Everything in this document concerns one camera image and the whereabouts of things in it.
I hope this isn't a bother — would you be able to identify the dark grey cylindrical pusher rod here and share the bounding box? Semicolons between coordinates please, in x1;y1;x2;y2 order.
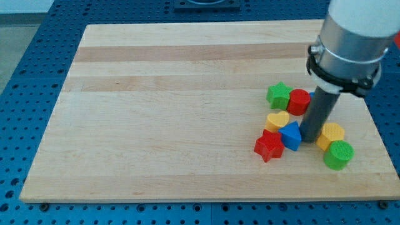
299;86;340;143

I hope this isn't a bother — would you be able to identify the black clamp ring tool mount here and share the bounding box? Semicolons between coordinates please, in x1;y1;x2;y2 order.
306;44;382;98

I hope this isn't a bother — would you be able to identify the yellow hexagon block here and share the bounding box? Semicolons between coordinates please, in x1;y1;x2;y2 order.
316;122;345;151

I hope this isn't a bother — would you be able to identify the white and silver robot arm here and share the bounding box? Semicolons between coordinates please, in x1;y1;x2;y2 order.
299;0;399;143

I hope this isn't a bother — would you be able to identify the red cylinder block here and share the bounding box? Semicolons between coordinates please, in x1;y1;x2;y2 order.
286;89;311;116

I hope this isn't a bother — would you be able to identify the green star block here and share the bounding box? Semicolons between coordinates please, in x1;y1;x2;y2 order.
266;81;293;111

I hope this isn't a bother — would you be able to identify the blue triangle block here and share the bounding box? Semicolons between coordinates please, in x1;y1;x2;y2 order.
278;121;302;151

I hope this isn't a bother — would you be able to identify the yellow heart block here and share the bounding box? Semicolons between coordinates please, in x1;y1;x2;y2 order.
264;111;290;133

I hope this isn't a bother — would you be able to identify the green cylinder block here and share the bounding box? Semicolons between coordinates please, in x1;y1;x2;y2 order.
323;140;355;171

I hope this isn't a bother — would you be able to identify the red star block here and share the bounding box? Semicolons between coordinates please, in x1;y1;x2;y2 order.
254;129;285;163

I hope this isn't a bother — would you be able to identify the wooden board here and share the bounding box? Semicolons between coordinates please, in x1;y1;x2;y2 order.
19;20;399;203

